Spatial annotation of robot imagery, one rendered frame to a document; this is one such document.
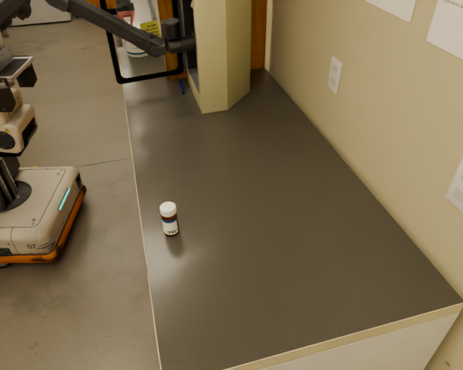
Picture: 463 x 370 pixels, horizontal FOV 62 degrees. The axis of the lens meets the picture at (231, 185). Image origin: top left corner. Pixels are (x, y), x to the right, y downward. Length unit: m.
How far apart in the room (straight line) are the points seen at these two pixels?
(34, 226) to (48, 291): 0.35
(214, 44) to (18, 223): 1.43
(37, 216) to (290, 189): 1.52
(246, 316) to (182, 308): 0.15
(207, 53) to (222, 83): 0.14
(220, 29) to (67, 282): 1.54
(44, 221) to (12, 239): 0.17
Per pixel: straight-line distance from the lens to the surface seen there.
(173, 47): 1.62
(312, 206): 1.18
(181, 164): 1.34
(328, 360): 0.99
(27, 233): 2.28
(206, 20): 1.49
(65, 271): 2.39
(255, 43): 1.98
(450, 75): 1.02
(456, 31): 1.00
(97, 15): 1.62
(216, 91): 1.59
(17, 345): 2.21
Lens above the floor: 1.73
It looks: 39 degrees down
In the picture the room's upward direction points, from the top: 1 degrees counter-clockwise
